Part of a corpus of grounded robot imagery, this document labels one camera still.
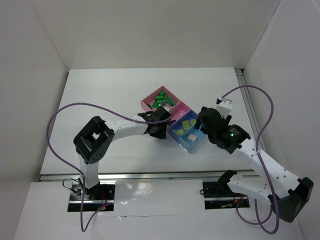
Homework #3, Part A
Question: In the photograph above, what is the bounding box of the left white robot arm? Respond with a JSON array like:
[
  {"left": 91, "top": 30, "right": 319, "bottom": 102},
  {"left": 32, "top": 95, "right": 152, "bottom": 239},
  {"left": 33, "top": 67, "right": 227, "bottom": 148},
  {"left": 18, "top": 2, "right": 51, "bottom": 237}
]
[{"left": 73, "top": 107, "right": 172, "bottom": 199}]

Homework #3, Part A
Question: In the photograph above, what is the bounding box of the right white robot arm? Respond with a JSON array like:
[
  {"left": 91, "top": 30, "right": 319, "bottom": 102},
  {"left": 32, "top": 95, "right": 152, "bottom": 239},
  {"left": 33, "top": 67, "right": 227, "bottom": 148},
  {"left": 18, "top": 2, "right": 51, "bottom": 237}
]
[{"left": 194, "top": 98, "right": 314, "bottom": 223}]

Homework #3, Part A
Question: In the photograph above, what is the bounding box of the multicolour compartment tray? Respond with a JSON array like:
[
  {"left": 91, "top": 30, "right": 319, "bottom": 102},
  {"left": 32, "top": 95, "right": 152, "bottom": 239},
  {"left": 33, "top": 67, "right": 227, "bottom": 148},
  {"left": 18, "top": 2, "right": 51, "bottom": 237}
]
[{"left": 141, "top": 86, "right": 205, "bottom": 153}]

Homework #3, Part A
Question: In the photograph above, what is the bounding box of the aluminium front rail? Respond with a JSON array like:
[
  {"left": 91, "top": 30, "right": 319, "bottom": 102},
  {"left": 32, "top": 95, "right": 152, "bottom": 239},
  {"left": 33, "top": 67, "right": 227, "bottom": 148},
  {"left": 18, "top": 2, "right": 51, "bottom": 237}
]
[{"left": 39, "top": 170, "right": 258, "bottom": 182}]

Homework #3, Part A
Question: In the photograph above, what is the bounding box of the light green lego brick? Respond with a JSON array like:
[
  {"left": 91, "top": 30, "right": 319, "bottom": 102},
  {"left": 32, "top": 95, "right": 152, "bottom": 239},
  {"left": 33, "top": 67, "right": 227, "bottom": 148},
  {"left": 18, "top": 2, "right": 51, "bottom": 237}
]
[{"left": 175, "top": 129, "right": 184, "bottom": 136}]

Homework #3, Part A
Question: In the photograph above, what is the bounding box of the green long lego brick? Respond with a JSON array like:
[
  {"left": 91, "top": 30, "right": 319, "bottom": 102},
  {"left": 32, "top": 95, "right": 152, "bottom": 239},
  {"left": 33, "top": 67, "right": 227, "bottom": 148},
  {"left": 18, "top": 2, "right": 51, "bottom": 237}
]
[{"left": 155, "top": 95, "right": 164, "bottom": 101}]

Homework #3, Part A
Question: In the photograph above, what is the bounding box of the green square lego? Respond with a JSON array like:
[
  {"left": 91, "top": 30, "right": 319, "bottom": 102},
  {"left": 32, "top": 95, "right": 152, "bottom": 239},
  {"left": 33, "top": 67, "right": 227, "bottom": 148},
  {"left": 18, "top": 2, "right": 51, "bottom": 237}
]
[{"left": 152, "top": 101, "right": 161, "bottom": 109}]

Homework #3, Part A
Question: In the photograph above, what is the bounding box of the green lego plate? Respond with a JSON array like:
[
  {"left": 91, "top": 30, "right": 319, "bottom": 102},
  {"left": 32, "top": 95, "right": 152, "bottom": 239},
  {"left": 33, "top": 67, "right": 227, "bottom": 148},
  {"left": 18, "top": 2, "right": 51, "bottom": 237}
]
[{"left": 163, "top": 96, "right": 172, "bottom": 104}]

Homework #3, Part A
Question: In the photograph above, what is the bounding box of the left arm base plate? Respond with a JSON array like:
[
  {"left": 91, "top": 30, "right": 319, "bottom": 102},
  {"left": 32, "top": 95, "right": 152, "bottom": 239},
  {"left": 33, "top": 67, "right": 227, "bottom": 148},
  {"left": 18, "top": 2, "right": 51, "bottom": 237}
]
[{"left": 67, "top": 183, "right": 116, "bottom": 213}]

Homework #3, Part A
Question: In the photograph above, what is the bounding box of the white lego brick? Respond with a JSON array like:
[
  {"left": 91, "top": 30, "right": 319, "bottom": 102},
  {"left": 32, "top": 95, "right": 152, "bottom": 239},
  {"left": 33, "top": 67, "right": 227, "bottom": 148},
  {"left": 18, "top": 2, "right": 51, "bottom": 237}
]
[{"left": 187, "top": 134, "right": 197, "bottom": 142}]

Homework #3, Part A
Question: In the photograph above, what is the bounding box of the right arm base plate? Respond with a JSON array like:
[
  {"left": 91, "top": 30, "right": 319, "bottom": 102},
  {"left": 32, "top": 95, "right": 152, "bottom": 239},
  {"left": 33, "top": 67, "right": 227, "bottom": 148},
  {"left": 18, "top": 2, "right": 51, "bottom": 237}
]
[{"left": 199, "top": 181, "right": 250, "bottom": 210}]

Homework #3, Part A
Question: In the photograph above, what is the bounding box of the light green lego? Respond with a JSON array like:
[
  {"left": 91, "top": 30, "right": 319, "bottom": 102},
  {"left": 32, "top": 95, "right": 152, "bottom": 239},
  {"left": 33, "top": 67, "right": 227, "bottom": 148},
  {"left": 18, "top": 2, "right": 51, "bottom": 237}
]
[
  {"left": 181, "top": 120, "right": 190, "bottom": 130},
  {"left": 190, "top": 119, "right": 197, "bottom": 125}
]

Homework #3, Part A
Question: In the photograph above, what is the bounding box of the aluminium side rail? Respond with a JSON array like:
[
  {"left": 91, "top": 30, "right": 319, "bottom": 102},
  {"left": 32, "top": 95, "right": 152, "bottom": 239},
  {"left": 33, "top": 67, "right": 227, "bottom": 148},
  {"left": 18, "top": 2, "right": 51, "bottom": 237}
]
[{"left": 234, "top": 68, "right": 251, "bottom": 101}]

